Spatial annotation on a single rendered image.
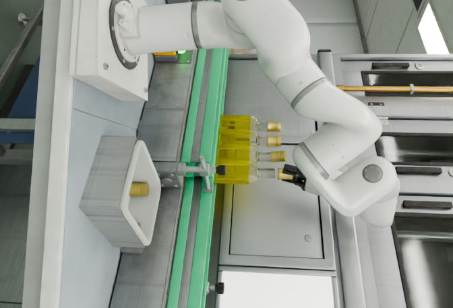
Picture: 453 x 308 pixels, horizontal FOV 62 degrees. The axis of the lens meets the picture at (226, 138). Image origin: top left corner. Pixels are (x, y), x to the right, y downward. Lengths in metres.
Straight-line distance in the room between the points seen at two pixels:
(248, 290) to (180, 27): 0.73
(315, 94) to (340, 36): 5.93
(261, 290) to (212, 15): 0.75
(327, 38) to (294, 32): 5.87
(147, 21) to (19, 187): 0.92
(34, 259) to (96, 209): 0.15
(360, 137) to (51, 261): 0.60
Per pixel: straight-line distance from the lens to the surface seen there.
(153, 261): 1.00
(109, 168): 0.81
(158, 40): 0.79
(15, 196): 1.51
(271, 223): 1.20
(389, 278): 1.26
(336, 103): 0.68
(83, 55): 0.74
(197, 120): 1.09
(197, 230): 1.02
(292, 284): 1.15
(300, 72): 0.70
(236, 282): 1.14
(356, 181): 0.79
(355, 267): 1.20
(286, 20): 0.66
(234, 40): 0.78
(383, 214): 0.96
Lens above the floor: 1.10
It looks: 5 degrees down
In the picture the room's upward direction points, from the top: 91 degrees clockwise
